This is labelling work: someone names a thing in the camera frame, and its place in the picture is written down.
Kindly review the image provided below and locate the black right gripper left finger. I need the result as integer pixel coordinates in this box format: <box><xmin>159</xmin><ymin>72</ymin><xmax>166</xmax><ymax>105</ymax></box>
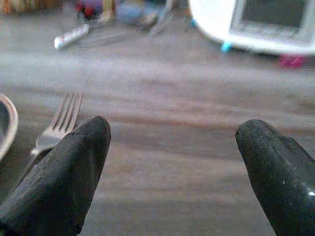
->
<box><xmin>0</xmin><ymin>116</ymin><xmax>112</xmax><ymax>236</ymax></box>

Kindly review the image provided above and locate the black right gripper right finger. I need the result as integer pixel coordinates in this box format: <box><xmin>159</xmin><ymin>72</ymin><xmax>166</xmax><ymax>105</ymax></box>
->
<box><xmin>235</xmin><ymin>119</ymin><xmax>315</xmax><ymax>236</ymax></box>

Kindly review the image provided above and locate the silver metal fork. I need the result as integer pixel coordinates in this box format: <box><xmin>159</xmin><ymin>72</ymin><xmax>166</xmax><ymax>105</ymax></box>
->
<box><xmin>9</xmin><ymin>92</ymin><xmax>83</xmax><ymax>195</ymax></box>
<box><xmin>141</xmin><ymin>9</ymin><xmax>177</xmax><ymax>35</ymax></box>

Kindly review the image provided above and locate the pink small object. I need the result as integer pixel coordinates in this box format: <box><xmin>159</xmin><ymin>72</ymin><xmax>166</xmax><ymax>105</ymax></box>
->
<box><xmin>280</xmin><ymin>55</ymin><xmax>306</xmax><ymax>69</ymax></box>

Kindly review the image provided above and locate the silver metal knife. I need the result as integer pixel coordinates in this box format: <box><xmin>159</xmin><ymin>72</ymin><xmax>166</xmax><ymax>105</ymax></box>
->
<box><xmin>54</xmin><ymin>23</ymin><xmax>128</xmax><ymax>50</ymax></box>

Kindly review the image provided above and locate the white plastic container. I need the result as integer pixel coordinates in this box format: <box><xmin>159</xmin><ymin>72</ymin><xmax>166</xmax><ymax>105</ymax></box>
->
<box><xmin>188</xmin><ymin>0</ymin><xmax>315</xmax><ymax>56</ymax></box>

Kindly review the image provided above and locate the red and purple object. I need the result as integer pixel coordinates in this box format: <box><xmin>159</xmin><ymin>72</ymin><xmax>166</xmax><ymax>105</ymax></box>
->
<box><xmin>75</xmin><ymin>0</ymin><xmax>104</xmax><ymax>20</ymax></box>

